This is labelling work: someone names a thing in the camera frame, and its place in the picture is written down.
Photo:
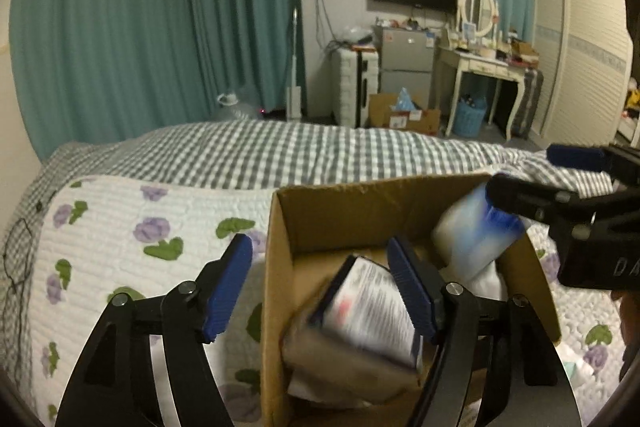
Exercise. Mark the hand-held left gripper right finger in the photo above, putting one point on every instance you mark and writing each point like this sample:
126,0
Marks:
410,287

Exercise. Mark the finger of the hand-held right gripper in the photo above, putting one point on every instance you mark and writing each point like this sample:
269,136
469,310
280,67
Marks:
520,199
575,157

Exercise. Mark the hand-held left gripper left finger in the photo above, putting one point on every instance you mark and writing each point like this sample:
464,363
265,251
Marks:
227,287

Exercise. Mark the printed label soft packet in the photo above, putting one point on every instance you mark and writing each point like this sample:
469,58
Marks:
367,307

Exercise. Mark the blue plastic basket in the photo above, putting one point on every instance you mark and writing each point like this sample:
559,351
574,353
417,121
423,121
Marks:
470,114

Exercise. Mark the white sliding wardrobe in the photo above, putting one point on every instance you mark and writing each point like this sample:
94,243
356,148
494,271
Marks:
575,52

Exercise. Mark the white floral quilt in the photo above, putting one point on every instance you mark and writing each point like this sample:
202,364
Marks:
130,247

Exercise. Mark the white dressing table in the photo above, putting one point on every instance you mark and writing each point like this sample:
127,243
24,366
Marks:
485,72

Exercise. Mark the grey gingham blanket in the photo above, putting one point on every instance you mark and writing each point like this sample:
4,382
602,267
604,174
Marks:
250,152

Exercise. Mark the cardboard box with blue bag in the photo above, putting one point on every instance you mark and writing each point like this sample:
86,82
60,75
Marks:
400,112

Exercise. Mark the oval vanity mirror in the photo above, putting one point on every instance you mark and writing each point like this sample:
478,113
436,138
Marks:
477,9

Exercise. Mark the clear water jug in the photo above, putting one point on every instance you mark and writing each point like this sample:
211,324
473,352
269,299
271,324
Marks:
237,109

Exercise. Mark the silver refrigerator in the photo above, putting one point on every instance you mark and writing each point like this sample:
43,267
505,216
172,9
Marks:
405,57

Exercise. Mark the white suitcase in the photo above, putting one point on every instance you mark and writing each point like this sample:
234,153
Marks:
355,82

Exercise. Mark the white upright vacuum cleaner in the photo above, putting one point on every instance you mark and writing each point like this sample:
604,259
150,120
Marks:
295,72

